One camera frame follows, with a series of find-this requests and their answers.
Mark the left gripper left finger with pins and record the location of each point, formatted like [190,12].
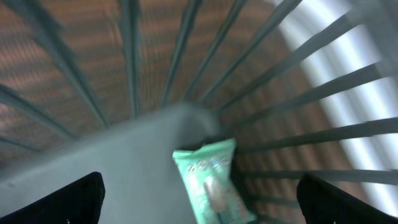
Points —
[79,202]

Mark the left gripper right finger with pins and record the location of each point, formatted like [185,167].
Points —
[323,203]

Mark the green flushable wipes pack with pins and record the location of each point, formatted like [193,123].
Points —
[206,175]

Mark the grey plastic shopping basket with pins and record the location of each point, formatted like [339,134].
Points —
[115,87]

